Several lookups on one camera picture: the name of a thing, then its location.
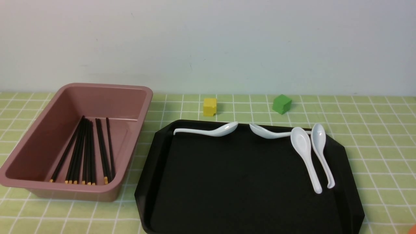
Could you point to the white spoon large right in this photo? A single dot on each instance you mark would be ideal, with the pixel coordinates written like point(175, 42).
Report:
point(300, 141)

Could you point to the yellow wooden cube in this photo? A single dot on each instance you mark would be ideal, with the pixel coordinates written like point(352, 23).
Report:
point(209, 107)

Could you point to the green wooden cube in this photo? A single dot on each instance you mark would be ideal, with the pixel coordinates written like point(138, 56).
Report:
point(281, 104)

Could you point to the white spoon top middle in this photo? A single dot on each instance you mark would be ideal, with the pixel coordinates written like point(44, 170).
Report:
point(264, 133)

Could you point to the white spoon far left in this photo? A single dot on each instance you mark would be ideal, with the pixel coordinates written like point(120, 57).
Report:
point(219, 132)

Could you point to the pink rectangular plastic bin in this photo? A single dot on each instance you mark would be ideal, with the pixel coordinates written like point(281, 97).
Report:
point(34, 159)

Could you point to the black plastic serving tray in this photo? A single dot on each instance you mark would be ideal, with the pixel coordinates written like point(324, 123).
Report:
point(241, 183)

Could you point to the white spoon far right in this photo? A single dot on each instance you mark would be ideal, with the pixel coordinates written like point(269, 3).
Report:
point(318, 141)

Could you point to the orange object at corner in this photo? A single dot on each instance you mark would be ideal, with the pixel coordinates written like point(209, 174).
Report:
point(412, 230)

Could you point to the black chopstick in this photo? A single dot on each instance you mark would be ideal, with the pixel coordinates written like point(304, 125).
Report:
point(86, 154)
point(112, 165)
point(102, 151)
point(80, 159)
point(108, 166)
point(92, 155)
point(68, 179)
point(76, 153)
point(66, 151)

